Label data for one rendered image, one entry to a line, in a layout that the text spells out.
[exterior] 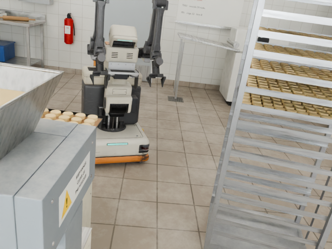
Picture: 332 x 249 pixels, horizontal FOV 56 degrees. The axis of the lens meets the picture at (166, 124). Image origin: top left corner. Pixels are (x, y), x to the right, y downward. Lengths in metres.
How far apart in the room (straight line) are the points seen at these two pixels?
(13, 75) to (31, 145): 0.19
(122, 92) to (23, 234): 2.18
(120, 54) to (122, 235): 1.39
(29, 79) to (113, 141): 2.05
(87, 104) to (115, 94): 0.37
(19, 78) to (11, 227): 0.37
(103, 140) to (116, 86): 0.49
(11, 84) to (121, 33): 1.78
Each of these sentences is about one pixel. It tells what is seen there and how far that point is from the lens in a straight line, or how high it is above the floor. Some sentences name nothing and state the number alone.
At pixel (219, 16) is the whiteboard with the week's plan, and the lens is 5.75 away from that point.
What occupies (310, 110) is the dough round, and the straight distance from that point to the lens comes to 1.79.
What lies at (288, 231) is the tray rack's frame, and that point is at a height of 0.15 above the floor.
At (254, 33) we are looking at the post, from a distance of 1.53.
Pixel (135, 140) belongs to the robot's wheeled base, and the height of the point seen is 0.27.
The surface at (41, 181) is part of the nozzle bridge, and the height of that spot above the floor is 1.18.
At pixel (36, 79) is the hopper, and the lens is 0.82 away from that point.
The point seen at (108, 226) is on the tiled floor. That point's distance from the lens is 2.31.
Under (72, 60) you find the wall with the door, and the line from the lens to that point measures 5.96.
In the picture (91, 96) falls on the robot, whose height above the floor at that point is 0.58.
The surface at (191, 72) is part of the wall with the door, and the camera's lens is 5.84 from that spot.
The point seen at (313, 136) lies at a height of 0.96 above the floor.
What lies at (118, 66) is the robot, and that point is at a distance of 2.62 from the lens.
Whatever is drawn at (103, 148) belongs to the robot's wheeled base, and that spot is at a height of 0.21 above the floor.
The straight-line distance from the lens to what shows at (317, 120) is 1.70.
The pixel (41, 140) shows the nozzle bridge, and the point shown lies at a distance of 0.77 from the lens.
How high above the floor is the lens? 1.52
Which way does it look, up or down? 22 degrees down
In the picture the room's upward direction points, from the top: 8 degrees clockwise
